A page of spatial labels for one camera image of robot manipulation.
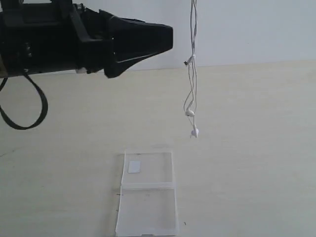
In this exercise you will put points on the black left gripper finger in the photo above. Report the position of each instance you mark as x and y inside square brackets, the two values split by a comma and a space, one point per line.
[130, 41]

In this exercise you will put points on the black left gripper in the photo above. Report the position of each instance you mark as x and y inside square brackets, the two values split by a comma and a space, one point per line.
[50, 37]

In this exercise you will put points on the white sticker in case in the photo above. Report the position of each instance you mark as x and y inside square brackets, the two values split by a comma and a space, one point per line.
[134, 166]

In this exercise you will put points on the clear plastic hinged case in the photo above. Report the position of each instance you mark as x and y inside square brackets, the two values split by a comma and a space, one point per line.
[147, 203]

